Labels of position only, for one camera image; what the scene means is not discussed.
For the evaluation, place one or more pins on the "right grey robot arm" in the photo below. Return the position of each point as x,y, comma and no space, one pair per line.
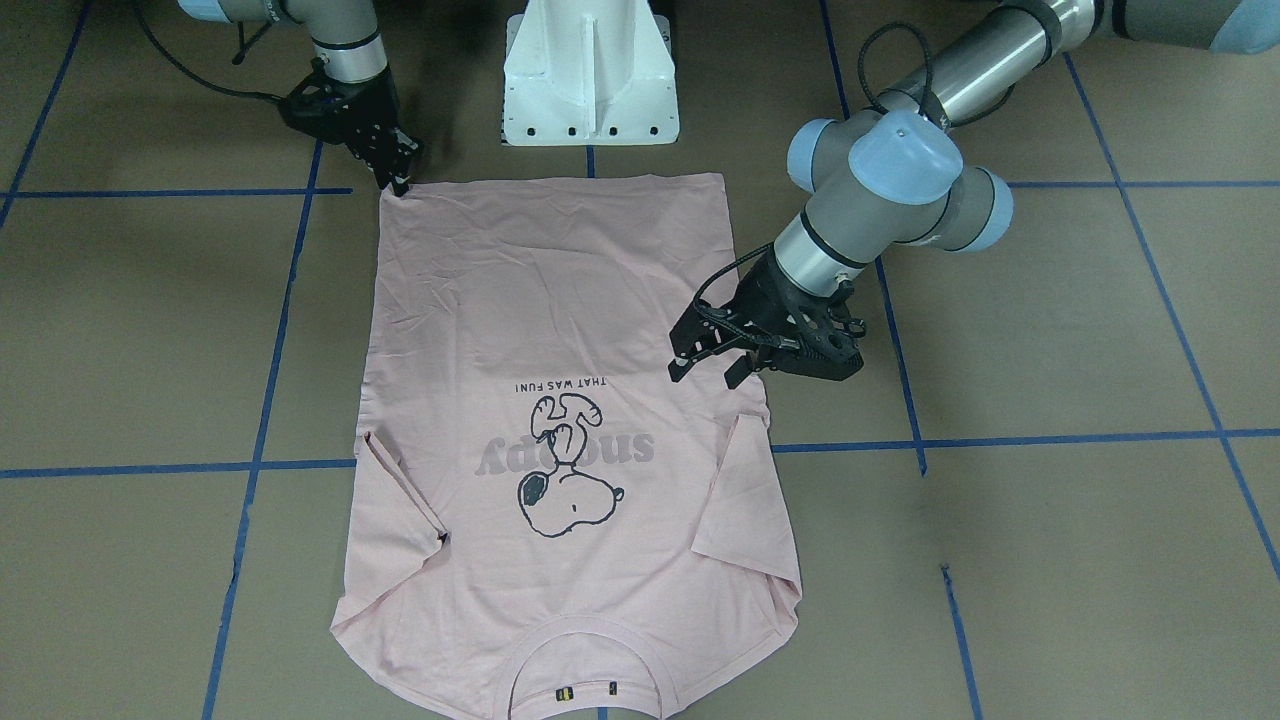
345,36

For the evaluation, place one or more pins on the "pink Snoopy t-shirt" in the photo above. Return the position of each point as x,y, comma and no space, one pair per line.
542,520

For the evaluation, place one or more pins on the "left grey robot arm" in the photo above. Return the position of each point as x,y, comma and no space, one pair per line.
890,175

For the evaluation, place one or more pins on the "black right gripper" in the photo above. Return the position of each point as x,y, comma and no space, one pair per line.
372,108

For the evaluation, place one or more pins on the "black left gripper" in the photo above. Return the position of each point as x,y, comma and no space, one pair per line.
764,296

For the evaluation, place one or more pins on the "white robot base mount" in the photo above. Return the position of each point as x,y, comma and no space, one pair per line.
581,73

